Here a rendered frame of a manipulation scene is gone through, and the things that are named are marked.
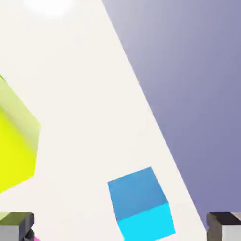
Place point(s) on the large yellow box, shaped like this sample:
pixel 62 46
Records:
pixel 15 146

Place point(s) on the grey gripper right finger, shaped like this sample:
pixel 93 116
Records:
pixel 224 226

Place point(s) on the small cyan cube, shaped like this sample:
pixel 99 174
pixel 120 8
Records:
pixel 140 205

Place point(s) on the small magenta cube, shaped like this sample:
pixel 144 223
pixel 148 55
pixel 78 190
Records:
pixel 37 239

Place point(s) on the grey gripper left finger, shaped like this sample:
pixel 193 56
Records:
pixel 13 226

